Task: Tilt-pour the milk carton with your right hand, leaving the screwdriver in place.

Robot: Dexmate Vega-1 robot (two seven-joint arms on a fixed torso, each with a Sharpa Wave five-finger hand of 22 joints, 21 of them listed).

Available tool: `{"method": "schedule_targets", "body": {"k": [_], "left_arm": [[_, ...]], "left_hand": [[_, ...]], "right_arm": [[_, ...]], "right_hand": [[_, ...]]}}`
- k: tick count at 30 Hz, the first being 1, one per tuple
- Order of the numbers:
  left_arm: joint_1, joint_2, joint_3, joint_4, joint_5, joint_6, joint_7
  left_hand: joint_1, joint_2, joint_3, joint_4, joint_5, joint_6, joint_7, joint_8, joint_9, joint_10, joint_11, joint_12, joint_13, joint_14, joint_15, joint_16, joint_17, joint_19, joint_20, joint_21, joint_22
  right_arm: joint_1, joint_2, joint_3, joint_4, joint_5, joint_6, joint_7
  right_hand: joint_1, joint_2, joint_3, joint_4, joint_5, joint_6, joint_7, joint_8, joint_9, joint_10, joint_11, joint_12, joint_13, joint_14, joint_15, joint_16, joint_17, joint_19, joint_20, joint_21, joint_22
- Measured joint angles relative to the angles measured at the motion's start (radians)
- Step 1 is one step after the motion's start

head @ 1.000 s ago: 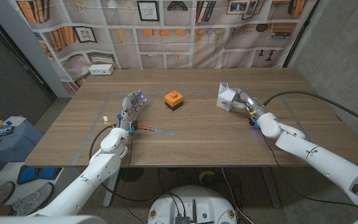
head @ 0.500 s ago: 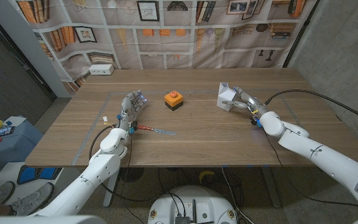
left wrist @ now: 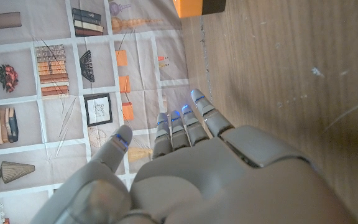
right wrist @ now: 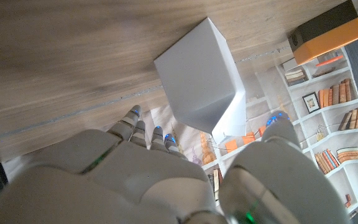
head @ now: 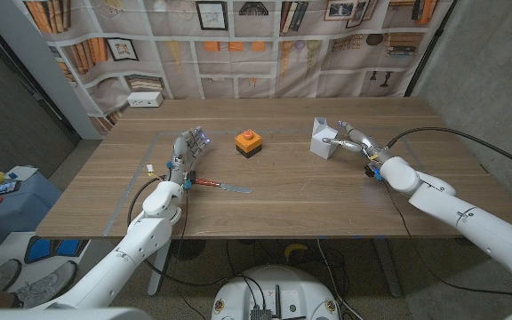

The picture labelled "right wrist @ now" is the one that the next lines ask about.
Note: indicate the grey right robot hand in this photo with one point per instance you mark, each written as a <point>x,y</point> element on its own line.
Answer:
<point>135,186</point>

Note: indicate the white milk carton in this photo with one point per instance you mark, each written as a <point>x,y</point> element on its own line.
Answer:
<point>197,77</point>

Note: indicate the orange black button box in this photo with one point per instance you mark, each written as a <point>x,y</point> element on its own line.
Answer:
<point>325,34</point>

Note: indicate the printed bookshelf backdrop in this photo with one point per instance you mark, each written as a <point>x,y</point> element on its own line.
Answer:
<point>322,124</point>

